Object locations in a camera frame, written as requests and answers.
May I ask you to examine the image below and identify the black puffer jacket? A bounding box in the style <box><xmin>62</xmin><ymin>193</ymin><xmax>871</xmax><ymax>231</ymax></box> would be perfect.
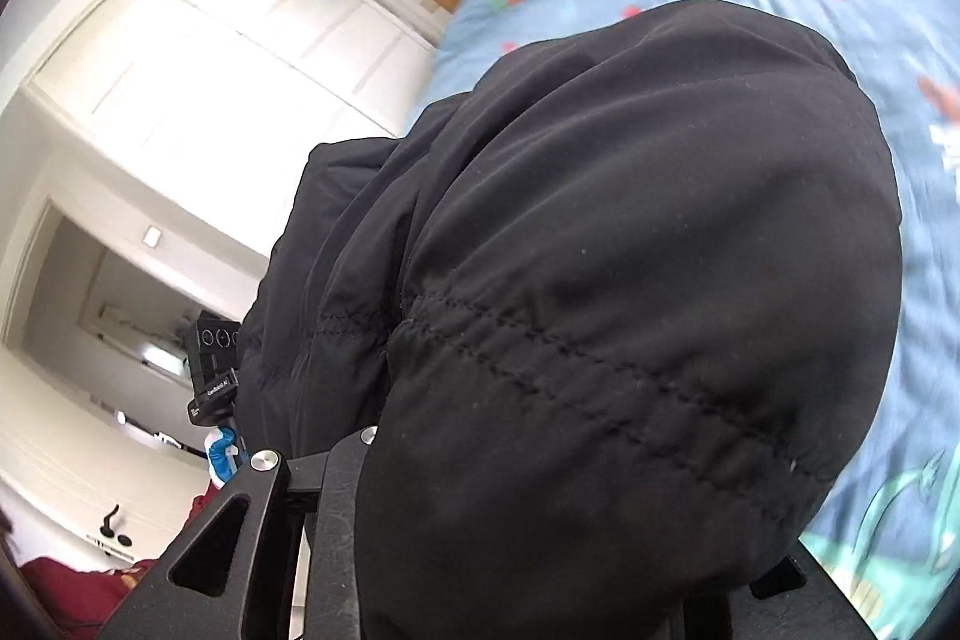
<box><xmin>238</xmin><ymin>0</ymin><xmax>903</xmax><ymax>638</ymax></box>

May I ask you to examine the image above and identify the white sliding wardrobe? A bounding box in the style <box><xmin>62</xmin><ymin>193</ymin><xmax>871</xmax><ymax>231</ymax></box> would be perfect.
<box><xmin>24</xmin><ymin>0</ymin><xmax>441</xmax><ymax>140</ymax></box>

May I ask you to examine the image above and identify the blue dinosaur bed cover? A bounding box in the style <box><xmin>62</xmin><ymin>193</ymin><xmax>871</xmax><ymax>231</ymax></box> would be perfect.
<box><xmin>423</xmin><ymin>0</ymin><xmax>958</xmax><ymax>638</ymax></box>

